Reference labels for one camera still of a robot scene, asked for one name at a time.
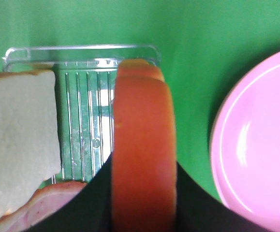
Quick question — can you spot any bread slice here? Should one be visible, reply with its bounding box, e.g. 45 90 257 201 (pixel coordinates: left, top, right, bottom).
0 71 60 217
111 59 177 232

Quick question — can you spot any pink round plate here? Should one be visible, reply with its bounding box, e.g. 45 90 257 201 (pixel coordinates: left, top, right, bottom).
210 52 280 232

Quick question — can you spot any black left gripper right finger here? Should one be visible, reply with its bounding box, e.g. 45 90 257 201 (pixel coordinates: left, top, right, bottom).
176 163 268 232

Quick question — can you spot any leaning bread slice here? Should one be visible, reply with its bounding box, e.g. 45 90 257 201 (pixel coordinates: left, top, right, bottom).
0 71 60 217

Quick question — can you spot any left clear plastic tray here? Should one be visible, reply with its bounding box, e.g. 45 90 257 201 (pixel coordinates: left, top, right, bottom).
3 44 161 183

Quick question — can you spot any green tablecloth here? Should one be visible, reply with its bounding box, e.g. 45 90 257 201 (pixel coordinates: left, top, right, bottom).
0 0 280 198

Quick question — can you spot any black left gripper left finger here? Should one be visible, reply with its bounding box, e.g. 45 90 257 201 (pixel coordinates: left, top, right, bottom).
25 157 112 232

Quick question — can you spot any left bacon strip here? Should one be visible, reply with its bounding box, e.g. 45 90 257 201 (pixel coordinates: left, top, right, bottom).
0 181 87 232

